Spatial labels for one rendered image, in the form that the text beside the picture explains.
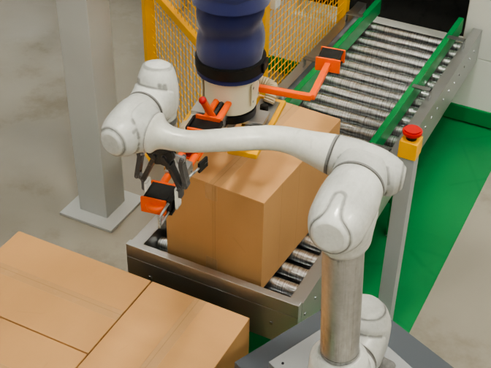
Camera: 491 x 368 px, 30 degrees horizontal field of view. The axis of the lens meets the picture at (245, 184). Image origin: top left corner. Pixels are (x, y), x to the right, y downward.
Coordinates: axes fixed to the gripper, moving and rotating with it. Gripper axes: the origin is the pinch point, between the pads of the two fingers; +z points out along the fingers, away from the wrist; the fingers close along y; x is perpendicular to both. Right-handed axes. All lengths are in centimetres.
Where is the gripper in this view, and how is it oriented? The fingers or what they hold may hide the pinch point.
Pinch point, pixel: (162, 195)
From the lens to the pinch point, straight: 252.6
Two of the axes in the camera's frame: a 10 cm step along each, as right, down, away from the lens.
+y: -9.5, -2.1, 2.5
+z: -0.2, 8.0, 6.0
